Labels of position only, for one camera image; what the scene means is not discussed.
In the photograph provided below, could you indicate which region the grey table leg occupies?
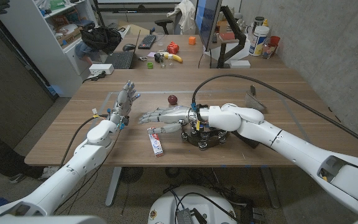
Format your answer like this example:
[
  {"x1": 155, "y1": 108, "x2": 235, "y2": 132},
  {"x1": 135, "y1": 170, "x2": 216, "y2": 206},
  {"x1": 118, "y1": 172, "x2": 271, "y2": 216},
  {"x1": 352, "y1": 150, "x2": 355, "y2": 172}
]
[
  {"x1": 104, "y1": 167, "x2": 122, "y2": 208},
  {"x1": 259, "y1": 167, "x2": 281, "y2": 210}
]

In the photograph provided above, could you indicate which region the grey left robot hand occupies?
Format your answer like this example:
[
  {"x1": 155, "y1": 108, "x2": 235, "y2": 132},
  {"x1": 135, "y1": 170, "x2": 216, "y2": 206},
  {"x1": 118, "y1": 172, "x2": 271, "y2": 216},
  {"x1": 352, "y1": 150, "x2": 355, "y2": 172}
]
[{"x1": 112, "y1": 80, "x2": 142, "y2": 118}]

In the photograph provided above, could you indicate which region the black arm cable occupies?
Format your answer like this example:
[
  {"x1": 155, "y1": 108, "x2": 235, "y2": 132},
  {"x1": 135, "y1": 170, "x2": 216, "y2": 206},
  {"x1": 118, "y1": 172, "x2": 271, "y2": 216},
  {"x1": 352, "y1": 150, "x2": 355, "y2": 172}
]
[
  {"x1": 191, "y1": 73, "x2": 358, "y2": 154},
  {"x1": 58, "y1": 114, "x2": 111, "y2": 169}
]

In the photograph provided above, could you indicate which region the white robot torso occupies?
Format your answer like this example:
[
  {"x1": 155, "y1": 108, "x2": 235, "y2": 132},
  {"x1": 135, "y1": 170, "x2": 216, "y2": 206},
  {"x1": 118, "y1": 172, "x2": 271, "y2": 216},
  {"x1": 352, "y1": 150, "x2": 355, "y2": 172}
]
[{"x1": 147, "y1": 185, "x2": 237, "y2": 224}]

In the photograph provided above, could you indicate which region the yellow banana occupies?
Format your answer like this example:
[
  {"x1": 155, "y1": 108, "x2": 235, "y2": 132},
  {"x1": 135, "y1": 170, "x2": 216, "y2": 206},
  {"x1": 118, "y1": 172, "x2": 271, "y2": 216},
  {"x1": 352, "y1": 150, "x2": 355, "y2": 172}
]
[{"x1": 165, "y1": 53, "x2": 183, "y2": 64}]

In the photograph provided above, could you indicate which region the white power strip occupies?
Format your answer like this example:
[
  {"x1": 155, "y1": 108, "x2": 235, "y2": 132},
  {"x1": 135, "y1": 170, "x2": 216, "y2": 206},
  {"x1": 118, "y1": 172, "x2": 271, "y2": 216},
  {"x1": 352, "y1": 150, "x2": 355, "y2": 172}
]
[{"x1": 88, "y1": 63, "x2": 116, "y2": 77}]

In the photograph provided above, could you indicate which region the whiteboard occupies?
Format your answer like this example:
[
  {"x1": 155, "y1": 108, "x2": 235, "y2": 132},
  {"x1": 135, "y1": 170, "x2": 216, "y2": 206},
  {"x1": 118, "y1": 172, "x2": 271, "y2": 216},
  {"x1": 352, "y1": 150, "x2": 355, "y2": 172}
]
[{"x1": 93, "y1": 0, "x2": 195, "y2": 15}]

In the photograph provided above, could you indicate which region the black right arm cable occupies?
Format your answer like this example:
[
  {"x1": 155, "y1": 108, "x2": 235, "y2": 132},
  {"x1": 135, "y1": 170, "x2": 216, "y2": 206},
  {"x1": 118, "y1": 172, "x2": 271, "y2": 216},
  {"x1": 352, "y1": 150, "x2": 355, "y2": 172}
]
[{"x1": 191, "y1": 73, "x2": 358, "y2": 154}]

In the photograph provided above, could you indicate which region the red cup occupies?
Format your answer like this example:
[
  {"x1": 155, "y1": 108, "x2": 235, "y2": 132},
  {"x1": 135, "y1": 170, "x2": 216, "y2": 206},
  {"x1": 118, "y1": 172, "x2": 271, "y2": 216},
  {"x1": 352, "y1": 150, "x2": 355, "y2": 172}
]
[{"x1": 268, "y1": 35, "x2": 282, "y2": 48}]

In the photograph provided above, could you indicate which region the white canister blue label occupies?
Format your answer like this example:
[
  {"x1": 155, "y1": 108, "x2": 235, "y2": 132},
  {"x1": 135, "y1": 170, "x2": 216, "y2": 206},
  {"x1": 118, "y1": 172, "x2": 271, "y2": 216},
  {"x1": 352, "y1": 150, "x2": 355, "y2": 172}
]
[{"x1": 249, "y1": 25, "x2": 270, "y2": 57}]

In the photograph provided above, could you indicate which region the black tambourine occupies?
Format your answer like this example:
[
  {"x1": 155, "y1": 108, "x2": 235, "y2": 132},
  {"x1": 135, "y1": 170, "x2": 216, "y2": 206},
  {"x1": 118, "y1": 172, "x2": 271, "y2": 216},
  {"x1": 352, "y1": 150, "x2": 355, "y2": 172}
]
[{"x1": 180, "y1": 121, "x2": 230, "y2": 151}]

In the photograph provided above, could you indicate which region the red crumpled toy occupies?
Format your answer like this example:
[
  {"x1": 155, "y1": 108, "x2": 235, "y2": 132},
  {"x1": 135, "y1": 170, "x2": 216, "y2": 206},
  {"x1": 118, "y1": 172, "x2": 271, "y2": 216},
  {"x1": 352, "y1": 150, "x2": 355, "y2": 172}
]
[{"x1": 167, "y1": 41, "x2": 180, "y2": 55}]

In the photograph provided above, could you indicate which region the white hanging jacket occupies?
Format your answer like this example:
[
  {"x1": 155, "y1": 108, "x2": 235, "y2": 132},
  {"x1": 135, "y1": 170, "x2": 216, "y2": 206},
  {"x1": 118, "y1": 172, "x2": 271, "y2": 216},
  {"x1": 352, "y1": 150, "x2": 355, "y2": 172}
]
[{"x1": 167, "y1": 0, "x2": 197, "y2": 35}]

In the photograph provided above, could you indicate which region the red book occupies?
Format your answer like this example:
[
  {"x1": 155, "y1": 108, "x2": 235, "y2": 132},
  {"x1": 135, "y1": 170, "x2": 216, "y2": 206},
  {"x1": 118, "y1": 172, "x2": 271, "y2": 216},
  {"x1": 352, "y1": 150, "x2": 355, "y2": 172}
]
[{"x1": 219, "y1": 32, "x2": 236, "y2": 42}]

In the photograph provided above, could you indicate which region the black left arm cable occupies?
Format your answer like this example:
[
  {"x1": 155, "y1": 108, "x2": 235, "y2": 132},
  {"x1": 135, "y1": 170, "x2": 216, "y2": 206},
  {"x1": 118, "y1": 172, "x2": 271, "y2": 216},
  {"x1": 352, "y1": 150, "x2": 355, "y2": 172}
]
[{"x1": 58, "y1": 114, "x2": 111, "y2": 169}]

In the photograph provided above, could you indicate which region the toothpaste box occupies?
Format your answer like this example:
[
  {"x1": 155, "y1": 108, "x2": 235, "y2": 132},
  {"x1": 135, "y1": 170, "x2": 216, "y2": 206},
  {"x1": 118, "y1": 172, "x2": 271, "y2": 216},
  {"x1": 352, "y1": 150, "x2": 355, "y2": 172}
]
[{"x1": 147, "y1": 132, "x2": 165, "y2": 158}]

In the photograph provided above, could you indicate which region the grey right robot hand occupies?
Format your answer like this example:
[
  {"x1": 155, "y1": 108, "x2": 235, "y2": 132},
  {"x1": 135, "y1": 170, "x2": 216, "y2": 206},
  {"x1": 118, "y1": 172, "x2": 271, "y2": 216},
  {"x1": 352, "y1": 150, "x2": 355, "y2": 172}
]
[{"x1": 138, "y1": 105, "x2": 198, "y2": 135}]

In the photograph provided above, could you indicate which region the black backpack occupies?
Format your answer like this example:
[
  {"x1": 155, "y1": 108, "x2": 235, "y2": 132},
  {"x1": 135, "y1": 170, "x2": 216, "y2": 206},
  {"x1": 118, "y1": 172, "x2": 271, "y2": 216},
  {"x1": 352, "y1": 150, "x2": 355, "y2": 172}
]
[{"x1": 80, "y1": 26, "x2": 123, "y2": 55}]

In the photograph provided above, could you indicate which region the white shelf unit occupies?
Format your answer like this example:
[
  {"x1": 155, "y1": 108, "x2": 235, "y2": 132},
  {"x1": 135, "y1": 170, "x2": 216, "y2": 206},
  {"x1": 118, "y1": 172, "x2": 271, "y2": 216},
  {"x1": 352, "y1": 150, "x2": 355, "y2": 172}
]
[{"x1": 0, "y1": 0, "x2": 101, "y2": 98}]

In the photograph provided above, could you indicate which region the white box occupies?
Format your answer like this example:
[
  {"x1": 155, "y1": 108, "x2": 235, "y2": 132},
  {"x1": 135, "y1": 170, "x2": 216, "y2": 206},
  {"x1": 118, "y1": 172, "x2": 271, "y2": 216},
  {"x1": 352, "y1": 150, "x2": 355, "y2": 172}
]
[{"x1": 229, "y1": 60, "x2": 252, "y2": 70}]

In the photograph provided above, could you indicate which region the computer monitor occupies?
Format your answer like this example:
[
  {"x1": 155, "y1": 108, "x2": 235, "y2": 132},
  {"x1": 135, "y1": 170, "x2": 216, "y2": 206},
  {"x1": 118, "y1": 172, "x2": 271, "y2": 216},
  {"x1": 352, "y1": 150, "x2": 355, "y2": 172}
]
[{"x1": 194, "y1": 0, "x2": 224, "y2": 52}]

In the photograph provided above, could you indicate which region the black keyboard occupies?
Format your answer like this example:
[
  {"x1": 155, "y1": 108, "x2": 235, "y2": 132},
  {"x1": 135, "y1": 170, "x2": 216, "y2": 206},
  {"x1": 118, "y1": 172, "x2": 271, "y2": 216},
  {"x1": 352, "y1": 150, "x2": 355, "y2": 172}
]
[
  {"x1": 104, "y1": 29, "x2": 142, "y2": 70},
  {"x1": 137, "y1": 34, "x2": 157, "y2": 50}
]

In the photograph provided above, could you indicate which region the small grey metal tool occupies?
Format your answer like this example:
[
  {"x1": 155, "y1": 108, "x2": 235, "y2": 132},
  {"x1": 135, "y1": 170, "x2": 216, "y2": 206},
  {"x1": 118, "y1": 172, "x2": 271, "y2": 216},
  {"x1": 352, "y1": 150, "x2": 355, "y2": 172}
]
[{"x1": 244, "y1": 84, "x2": 268, "y2": 114}]

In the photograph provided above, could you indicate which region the black office stool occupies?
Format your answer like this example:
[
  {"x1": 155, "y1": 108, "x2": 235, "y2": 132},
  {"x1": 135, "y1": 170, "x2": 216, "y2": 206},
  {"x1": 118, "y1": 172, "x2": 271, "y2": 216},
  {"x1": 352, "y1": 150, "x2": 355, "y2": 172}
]
[{"x1": 154, "y1": 19, "x2": 174, "y2": 35}]

